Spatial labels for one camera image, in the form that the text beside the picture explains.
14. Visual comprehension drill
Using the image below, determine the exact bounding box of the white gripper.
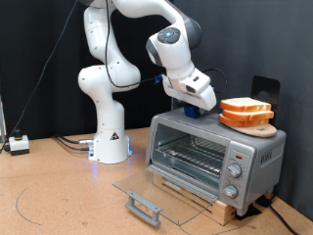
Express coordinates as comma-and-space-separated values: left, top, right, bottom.
161, 68, 217, 112

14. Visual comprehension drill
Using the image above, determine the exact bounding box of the metal oven rack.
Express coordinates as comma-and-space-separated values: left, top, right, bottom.
155, 135, 228, 177

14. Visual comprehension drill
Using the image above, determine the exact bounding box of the silver oven knob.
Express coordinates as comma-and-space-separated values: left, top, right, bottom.
222, 184, 239, 200
227, 163, 244, 179

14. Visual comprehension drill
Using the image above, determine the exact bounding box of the silver toaster oven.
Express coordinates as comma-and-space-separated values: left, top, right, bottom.
145, 106, 288, 217

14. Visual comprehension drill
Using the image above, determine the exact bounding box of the black metal bookend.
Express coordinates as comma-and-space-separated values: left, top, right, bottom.
249, 75, 282, 126

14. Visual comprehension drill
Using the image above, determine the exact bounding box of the round wooden board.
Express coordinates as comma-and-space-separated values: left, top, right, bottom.
228, 122, 278, 139

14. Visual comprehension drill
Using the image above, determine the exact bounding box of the slotted wooden block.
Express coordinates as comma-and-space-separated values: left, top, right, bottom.
153, 172, 238, 227

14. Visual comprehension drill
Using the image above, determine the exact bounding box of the black foot pad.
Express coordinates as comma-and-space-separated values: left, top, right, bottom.
255, 195, 274, 209

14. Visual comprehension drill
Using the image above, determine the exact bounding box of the emergency stop button box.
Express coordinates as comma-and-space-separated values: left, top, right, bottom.
8, 128, 31, 157

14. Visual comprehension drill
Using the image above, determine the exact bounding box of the grey metal pole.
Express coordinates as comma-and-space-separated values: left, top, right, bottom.
0, 96, 7, 143

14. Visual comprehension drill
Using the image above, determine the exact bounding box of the black cable with silver plug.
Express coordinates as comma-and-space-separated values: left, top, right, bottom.
52, 132, 96, 145

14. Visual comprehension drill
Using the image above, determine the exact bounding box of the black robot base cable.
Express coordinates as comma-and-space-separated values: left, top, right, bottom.
52, 135, 92, 153

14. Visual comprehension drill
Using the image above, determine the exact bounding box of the black oven power cable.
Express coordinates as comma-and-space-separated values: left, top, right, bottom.
268, 205, 301, 235

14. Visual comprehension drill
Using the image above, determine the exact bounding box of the thin hanging black cable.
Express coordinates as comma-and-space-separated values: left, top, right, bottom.
0, 0, 80, 155

